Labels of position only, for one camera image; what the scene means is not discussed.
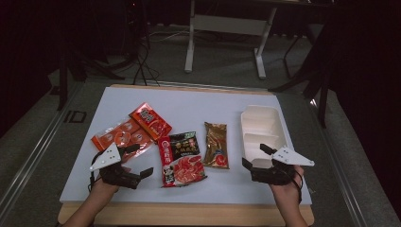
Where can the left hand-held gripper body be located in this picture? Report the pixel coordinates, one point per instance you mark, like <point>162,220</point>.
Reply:
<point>107,157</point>

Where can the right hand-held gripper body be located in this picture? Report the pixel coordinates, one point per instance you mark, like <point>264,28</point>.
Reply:
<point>290,157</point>

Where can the orange clear sauce packet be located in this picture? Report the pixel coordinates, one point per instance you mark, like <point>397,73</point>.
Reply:
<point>116,137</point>

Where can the white compartment tray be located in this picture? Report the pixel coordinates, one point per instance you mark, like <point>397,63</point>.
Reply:
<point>263,126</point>

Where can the small red sauce packet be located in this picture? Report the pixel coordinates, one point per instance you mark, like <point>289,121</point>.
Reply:
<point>151,121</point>

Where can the brown gold sauce packet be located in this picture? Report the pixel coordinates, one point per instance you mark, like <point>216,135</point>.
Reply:
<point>216,145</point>

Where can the black and red soup packet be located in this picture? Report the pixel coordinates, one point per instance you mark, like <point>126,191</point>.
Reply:
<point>181,157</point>

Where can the person's left hand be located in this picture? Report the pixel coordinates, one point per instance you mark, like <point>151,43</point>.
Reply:
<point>105,189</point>

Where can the person's right hand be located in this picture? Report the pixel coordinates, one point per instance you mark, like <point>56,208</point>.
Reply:
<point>285,192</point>

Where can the wooden table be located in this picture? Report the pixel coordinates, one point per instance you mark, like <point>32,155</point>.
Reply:
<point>189,214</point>

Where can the black metal stand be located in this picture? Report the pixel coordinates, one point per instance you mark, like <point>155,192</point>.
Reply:
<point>321,94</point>
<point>63,72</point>

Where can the white table mat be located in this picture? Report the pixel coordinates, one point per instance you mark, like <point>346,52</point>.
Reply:
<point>189,104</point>

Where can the metal floor rail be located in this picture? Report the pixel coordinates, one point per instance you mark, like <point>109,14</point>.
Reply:
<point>34,151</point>
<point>343,176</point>

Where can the white metal frame table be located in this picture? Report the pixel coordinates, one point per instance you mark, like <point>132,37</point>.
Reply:
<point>231,25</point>

